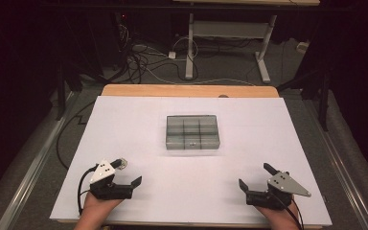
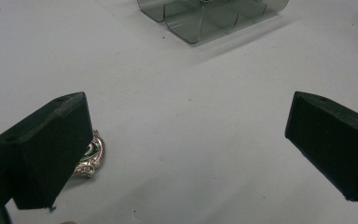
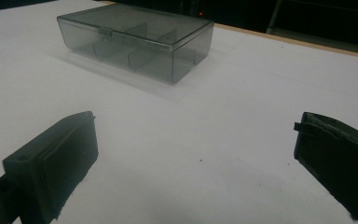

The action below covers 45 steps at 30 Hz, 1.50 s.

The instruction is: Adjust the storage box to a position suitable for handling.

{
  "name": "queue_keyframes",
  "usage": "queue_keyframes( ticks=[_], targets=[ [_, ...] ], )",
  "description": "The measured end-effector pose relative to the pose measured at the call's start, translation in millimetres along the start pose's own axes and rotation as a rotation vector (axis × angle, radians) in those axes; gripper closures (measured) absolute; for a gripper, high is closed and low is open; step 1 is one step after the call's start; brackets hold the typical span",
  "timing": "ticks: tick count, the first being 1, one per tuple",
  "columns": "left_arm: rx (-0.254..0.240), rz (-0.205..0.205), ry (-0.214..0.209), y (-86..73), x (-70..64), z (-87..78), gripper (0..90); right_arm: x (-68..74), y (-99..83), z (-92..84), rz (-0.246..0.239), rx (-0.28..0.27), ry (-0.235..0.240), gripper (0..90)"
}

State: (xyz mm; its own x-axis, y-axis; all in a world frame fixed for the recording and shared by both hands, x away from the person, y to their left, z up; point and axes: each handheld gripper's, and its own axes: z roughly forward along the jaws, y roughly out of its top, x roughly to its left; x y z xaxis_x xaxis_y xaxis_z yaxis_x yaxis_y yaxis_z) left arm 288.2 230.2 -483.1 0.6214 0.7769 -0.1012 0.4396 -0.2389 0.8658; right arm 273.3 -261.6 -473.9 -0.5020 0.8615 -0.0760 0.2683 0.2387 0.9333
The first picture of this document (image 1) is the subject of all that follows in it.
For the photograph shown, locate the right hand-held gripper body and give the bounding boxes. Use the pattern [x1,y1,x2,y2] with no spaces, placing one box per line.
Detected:
[244,171,312,211]

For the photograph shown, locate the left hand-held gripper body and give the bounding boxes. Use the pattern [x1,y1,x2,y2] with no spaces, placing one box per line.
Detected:
[89,158,134,201]

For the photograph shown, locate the clear plastic compartment box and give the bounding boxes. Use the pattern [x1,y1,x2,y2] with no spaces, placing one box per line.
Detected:
[165,114,221,151]

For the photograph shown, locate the person's left hand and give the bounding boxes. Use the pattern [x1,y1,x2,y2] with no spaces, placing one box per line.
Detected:
[81,191,125,223]

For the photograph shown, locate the person's right hand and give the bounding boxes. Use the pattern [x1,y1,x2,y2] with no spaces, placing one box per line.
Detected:
[254,199,301,226]

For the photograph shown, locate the white paper sheet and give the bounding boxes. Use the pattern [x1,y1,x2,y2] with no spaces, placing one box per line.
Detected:
[49,95,334,227]

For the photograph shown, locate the black metal stand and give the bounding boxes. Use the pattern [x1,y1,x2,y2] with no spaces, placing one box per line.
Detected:
[55,60,84,122]
[277,67,332,132]

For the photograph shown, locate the right hand-held gripper black cable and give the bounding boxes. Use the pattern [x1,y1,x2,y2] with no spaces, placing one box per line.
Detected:
[273,191,305,230]

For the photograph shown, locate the thin black floor cable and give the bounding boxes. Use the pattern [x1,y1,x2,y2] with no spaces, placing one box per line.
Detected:
[55,100,98,171]

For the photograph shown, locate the metal floor rail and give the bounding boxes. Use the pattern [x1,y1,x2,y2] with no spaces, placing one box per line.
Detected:
[0,90,81,230]
[302,98,368,230]

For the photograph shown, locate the tangle of floor cables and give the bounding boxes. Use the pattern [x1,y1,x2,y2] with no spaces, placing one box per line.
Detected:
[116,22,200,85]

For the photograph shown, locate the long white floor cable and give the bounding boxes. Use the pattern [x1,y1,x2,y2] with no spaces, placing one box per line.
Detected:
[140,65,257,88]

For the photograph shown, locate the white metal desk frame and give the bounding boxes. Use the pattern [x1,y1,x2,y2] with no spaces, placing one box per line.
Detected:
[172,0,321,84]

